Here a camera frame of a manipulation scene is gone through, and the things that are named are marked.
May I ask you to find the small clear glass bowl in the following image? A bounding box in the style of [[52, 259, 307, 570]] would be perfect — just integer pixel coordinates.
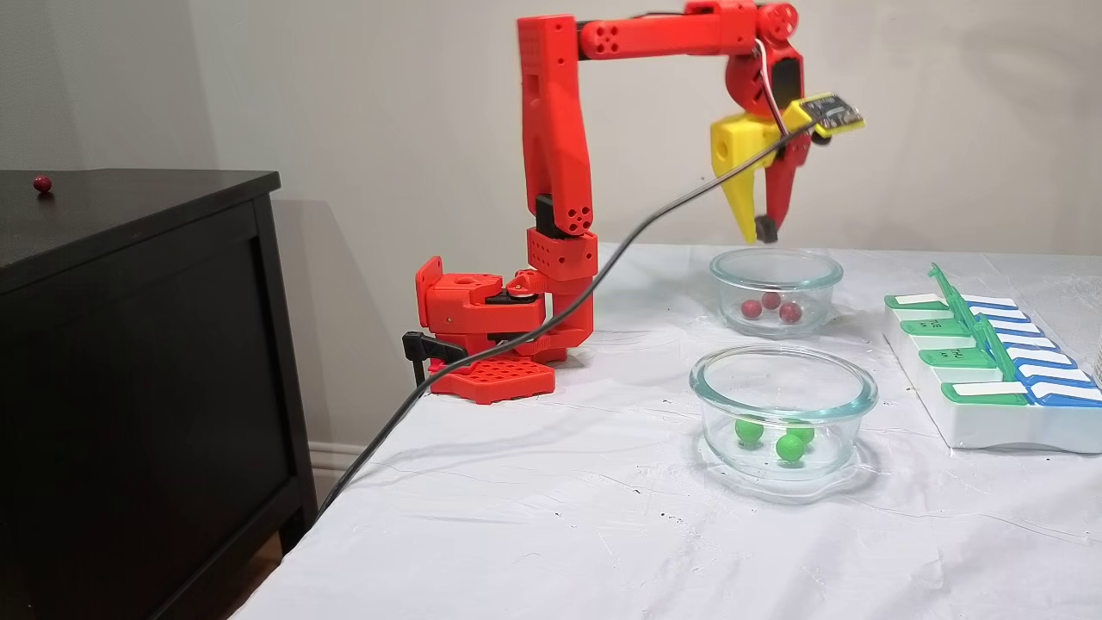
[[709, 248, 845, 338]]

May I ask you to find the large clear glass bowl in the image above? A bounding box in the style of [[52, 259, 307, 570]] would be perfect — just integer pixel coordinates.
[[689, 344, 879, 483]]

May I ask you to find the white green blue pill organizer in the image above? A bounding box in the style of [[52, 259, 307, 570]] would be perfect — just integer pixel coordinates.
[[882, 263, 1102, 455]]

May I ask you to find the black table clamp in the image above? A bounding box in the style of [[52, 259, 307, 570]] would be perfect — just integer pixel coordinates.
[[402, 331, 470, 397]]

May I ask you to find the white table cover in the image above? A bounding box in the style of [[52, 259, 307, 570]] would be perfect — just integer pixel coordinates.
[[228, 244, 1102, 620]]

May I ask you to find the black wooden cabinet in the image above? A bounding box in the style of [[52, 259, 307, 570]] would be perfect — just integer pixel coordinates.
[[0, 169, 319, 620]]

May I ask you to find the camera board on yellow mount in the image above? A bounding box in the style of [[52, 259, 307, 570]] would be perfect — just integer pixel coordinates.
[[780, 92, 865, 146]]

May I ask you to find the black cable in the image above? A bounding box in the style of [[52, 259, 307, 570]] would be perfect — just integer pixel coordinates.
[[315, 123, 819, 519]]

